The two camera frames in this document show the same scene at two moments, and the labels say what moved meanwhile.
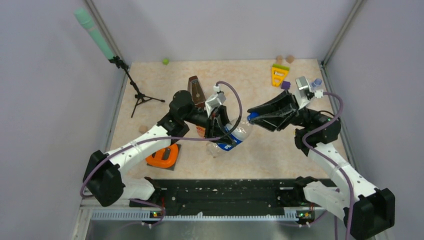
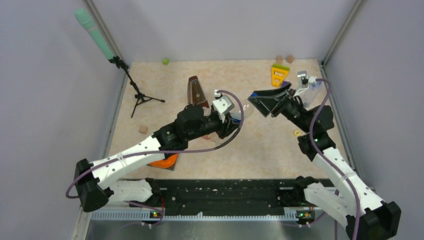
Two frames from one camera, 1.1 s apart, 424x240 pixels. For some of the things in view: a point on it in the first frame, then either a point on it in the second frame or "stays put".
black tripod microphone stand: (140, 97) stays put
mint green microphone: (85, 20) stays put
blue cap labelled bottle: (239, 134) → (236, 115)
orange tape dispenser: (165, 158) stays put
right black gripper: (278, 113) → (270, 101)
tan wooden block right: (290, 59) stays put
